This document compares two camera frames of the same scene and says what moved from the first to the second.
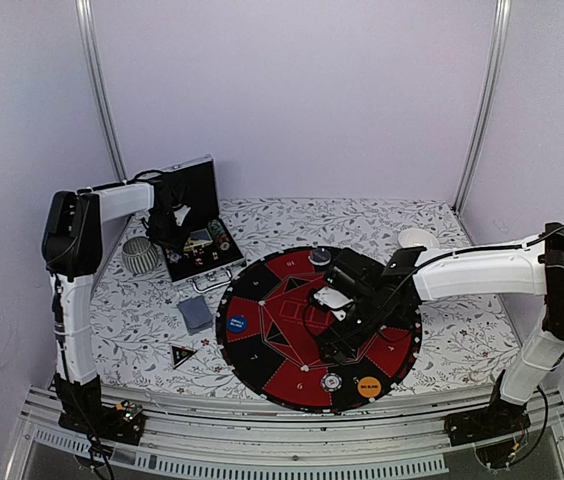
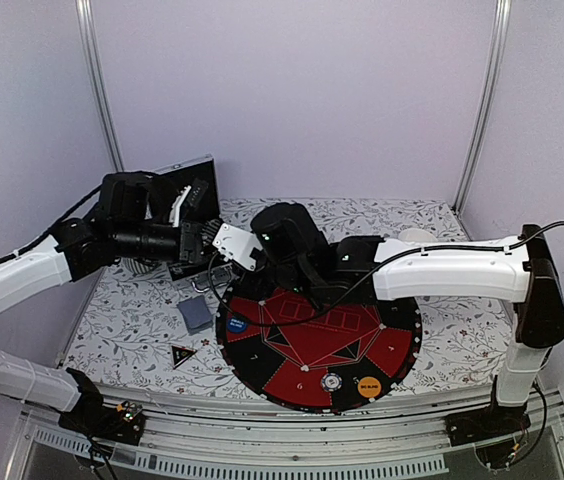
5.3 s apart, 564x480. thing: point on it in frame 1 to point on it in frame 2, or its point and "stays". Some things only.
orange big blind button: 369,386 stays
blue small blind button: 237,324 stays
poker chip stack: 331,382 stays
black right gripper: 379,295 to 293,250
